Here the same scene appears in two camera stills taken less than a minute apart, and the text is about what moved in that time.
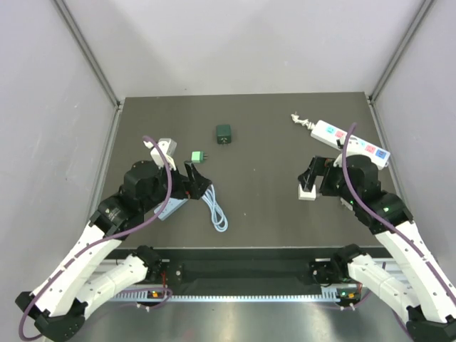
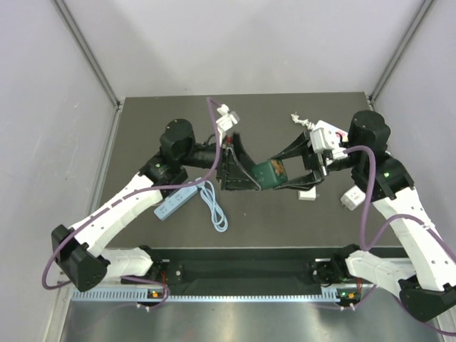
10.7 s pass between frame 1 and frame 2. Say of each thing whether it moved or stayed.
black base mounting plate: stayed
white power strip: stayed
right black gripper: moved
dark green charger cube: moved
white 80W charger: stayed
